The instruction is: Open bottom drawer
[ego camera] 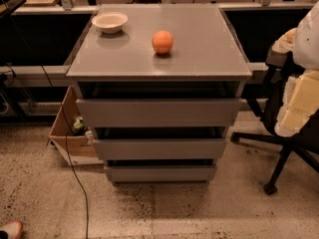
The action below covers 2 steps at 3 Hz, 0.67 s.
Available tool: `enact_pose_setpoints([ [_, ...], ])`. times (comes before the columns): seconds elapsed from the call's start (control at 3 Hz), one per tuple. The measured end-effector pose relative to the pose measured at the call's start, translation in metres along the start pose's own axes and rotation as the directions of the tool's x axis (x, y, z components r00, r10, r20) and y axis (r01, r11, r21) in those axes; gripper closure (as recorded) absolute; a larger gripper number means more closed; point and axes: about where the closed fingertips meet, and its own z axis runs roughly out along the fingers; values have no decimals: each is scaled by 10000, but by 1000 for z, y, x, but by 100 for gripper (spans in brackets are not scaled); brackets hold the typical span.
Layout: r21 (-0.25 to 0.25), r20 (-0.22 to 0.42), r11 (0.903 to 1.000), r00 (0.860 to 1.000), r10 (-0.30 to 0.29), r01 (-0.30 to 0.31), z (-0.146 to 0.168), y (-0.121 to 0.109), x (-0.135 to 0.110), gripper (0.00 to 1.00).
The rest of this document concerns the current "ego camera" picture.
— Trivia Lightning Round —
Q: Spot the black office chair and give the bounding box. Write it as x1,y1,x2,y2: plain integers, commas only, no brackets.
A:
230,45,319,195

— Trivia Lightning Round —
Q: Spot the grey drawer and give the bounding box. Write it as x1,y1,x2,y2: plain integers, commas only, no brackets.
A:
76,99,240,127
105,165,216,183
93,138,226,160

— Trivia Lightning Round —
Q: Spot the black floor cable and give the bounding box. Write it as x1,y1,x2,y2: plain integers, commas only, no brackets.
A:
59,103,90,239

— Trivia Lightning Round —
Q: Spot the cardboard box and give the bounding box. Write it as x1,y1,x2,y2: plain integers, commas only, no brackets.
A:
49,87,102,165

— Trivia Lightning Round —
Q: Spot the grey top drawer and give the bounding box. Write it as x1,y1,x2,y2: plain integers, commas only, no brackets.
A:
76,99,240,127

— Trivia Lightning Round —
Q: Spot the green white object in box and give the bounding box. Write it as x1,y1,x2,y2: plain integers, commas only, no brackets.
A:
73,117,93,143

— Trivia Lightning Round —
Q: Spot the white bowl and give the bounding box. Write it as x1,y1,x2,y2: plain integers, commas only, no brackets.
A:
92,12,128,34

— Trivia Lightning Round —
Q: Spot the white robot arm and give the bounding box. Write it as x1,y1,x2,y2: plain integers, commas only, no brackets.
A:
272,2,319,137

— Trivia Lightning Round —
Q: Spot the white red shoe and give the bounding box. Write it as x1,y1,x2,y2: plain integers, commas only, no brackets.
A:
0,220,23,239

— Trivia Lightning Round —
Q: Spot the grey drawer cabinet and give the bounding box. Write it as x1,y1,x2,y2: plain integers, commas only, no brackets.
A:
66,3,253,187

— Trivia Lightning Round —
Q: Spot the grey bottom drawer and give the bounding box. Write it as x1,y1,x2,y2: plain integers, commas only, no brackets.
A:
105,165,216,183

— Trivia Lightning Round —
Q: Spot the grey middle drawer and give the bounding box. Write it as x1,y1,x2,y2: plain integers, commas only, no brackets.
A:
93,138,226,160

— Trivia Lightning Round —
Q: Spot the orange ball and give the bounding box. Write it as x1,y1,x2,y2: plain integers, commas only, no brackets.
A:
152,31,173,55

